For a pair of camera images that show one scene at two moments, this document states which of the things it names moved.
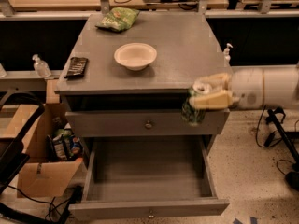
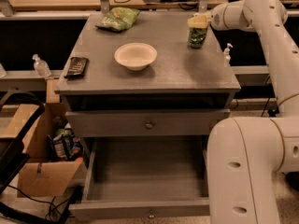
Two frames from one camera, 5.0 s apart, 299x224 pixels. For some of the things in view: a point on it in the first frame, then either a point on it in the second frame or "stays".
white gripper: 248,86 -> 217,19
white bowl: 135,56 stays
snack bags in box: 64,146 stays
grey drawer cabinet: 136,78 stays
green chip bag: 119,19 stays
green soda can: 192,116 -> 196,36
